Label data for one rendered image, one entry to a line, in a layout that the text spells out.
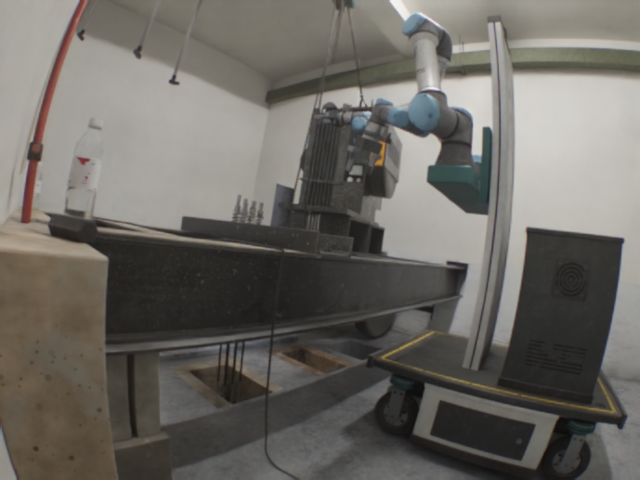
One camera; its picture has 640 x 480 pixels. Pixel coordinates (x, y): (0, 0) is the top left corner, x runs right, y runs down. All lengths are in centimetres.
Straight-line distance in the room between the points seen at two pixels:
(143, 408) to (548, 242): 120
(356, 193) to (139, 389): 164
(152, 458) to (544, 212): 284
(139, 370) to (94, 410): 45
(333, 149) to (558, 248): 155
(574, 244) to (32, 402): 120
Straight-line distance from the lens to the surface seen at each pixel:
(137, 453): 88
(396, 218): 317
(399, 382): 124
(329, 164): 214
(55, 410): 35
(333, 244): 122
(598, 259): 112
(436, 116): 110
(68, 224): 41
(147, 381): 82
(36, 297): 30
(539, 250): 110
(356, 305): 141
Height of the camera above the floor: 70
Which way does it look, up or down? level
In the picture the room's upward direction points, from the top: 8 degrees clockwise
